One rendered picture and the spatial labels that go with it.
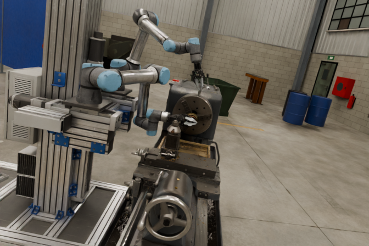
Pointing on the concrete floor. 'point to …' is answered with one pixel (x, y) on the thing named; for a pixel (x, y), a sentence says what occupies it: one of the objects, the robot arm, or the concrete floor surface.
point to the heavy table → (256, 88)
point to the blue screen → (22, 23)
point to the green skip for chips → (230, 94)
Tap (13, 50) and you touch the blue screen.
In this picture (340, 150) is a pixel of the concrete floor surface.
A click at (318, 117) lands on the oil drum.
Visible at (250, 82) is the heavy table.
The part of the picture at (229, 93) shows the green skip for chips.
